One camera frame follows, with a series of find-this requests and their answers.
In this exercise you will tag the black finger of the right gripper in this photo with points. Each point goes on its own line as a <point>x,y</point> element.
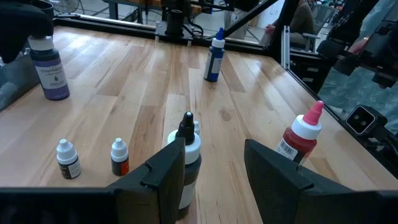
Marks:
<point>42,26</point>
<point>11,43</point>

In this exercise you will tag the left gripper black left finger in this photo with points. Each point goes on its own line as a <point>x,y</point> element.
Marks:
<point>140,202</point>

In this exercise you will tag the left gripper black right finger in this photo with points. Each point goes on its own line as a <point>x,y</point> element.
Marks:
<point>280,199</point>

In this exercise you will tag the small dropper bottle orange label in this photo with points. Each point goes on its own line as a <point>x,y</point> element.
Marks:
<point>119,158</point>

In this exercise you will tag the large violet food coloring bottle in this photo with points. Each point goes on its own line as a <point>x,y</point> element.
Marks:
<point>51,77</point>

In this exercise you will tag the large red food coloring bottle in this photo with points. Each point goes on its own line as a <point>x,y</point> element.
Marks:
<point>300,137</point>

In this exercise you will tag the small dropper bottle black label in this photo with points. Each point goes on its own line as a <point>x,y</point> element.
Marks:
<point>66,161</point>

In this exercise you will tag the small white-capped dropper bottle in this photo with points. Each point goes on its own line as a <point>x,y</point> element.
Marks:
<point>197,128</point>

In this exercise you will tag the large blue food coloring bottle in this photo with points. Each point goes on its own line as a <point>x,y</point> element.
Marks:
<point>214,62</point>

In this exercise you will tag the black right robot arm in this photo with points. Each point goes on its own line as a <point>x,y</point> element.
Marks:
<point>174,18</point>

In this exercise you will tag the large black food coloring bottle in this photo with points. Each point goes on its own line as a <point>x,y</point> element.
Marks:
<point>191,149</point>

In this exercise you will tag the white floor fan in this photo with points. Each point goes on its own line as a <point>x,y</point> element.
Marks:
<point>65,4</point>

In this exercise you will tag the background workbench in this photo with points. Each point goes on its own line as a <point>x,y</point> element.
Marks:
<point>130,4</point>

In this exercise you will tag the person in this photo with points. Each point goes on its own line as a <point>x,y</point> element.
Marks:
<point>357,90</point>
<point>303,18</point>

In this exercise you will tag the mesh office chair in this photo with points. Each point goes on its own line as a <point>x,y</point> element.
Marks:
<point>323,18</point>

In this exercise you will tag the black table-level camera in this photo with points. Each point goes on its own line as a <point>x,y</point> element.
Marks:
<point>360,119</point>

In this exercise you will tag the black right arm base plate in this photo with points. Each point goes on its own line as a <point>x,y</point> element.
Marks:
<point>161,31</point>

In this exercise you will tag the silver aluminium bracket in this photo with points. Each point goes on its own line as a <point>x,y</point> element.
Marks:
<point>286,46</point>

